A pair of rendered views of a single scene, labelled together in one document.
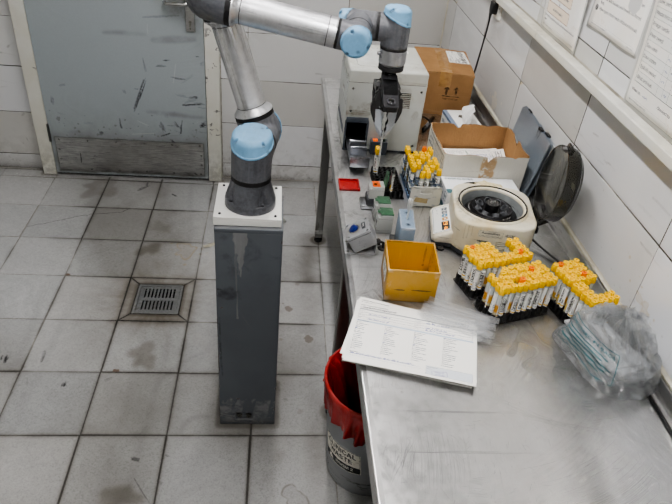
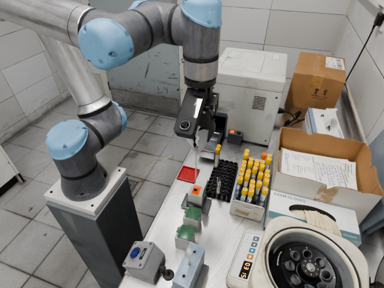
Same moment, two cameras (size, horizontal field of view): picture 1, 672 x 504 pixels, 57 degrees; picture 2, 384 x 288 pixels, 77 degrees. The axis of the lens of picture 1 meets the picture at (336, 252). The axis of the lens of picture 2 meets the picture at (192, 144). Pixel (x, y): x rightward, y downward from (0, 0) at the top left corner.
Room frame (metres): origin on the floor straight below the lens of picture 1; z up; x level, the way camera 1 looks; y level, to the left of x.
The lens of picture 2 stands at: (1.25, -0.30, 1.55)
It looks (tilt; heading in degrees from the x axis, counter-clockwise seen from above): 41 degrees down; 26
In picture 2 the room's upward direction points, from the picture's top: straight up
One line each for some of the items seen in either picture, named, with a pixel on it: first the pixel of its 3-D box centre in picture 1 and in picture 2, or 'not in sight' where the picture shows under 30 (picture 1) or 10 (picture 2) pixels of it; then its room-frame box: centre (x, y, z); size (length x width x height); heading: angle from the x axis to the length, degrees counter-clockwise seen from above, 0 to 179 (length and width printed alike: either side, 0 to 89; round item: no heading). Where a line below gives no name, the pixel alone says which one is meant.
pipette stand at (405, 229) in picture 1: (404, 233); (189, 272); (1.47, -0.19, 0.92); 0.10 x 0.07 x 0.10; 2
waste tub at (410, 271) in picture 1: (409, 271); not in sight; (1.29, -0.19, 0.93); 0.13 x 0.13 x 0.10; 3
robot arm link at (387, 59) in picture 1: (391, 56); (199, 67); (1.71, -0.09, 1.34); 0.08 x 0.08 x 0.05
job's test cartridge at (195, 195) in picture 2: (375, 192); (196, 196); (1.69, -0.10, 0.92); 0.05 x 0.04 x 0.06; 97
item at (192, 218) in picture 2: (381, 208); (192, 218); (1.61, -0.12, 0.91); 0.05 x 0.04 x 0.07; 97
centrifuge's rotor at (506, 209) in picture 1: (490, 211); (306, 273); (1.57, -0.44, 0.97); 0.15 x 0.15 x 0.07
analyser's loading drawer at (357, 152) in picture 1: (357, 147); (212, 136); (1.99, -0.03, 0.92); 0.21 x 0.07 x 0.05; 7
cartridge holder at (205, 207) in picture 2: (374, 200); (196, 201); (1.69, -0.10, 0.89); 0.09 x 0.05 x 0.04; 97
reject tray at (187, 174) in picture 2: (349, 184); (188, 174); (1.79, -0.02, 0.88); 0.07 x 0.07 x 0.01; 7
